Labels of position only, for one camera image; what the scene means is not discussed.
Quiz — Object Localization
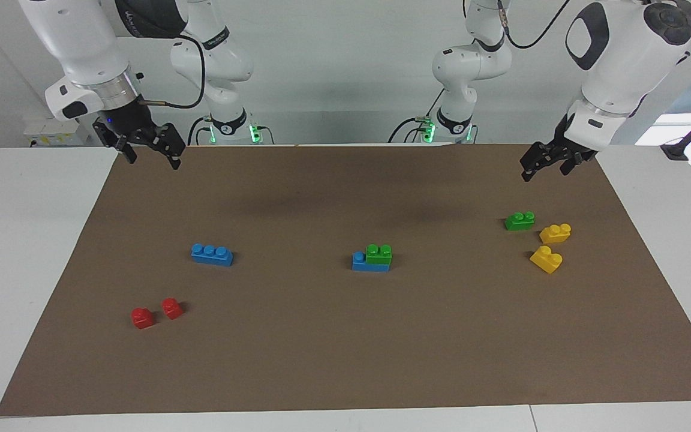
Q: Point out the blue three-stud toy brick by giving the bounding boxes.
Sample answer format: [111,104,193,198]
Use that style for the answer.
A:
[351,251,392,273]
[191,243,234,267]

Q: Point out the green two-stud toy brick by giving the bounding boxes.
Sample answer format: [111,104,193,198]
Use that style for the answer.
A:
[365,244,393,266]
[504,211,536,232]

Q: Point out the yellow two-stud toy brick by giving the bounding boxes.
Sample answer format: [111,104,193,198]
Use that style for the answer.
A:
[539,223,572,244]
[530,245,564,274]

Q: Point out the black right base cable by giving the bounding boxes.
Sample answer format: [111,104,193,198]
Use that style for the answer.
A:
[188,116,213,146]

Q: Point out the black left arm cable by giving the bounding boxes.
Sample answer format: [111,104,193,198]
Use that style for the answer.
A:
[497,0,571,50]

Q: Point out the white power strip box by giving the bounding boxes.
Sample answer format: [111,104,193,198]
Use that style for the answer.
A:
[23,117,99,148]

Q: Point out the black base cable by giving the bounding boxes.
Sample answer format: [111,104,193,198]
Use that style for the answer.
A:
[188,116,213,146]
[388,89,446,143]

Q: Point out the brown table mat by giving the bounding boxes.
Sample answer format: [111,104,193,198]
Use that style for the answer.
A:
[0,144,691,416]

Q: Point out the black left base cable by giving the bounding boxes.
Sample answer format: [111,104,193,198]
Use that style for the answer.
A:
[388,89,446,143]

